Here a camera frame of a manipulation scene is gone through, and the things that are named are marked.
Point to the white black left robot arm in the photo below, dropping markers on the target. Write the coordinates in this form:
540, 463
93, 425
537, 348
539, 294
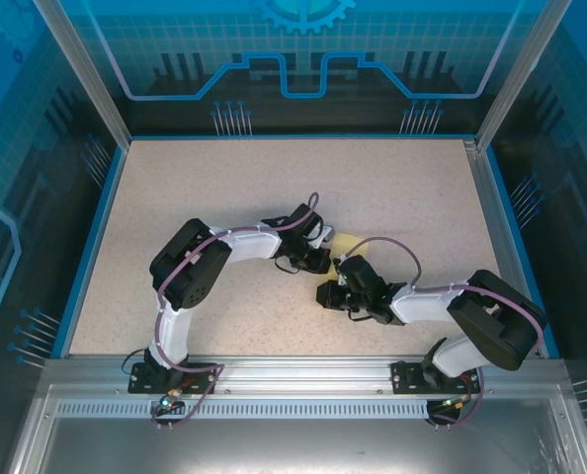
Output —
190, 266

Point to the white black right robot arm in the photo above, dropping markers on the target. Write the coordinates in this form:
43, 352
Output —
496, 321

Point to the aluminium mounting beam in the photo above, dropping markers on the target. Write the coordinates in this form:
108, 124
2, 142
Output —
298, 375

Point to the blue table edge strip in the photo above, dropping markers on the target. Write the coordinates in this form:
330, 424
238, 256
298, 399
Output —
88, 252
526, 252

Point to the grey metal tray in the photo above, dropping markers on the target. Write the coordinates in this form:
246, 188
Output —
298, 449

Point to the blue gear print panel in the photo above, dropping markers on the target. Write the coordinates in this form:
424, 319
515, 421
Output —
293, 49

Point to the blue grid print panel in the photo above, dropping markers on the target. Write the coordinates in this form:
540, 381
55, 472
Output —
570, 197
17, 197

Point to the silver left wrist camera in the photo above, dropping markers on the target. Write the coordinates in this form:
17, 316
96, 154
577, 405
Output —
324, 236

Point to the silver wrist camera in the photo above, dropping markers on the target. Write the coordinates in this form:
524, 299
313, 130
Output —
324, 236
339, 258

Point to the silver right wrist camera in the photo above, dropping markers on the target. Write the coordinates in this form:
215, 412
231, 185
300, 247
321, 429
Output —
339, 258

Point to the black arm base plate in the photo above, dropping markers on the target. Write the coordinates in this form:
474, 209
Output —
404, 380
140, 382

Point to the aluminium table rail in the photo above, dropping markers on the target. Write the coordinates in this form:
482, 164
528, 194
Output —
496, 237

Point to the aluminium frame post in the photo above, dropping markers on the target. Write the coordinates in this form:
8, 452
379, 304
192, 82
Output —
518, 69
83, 79

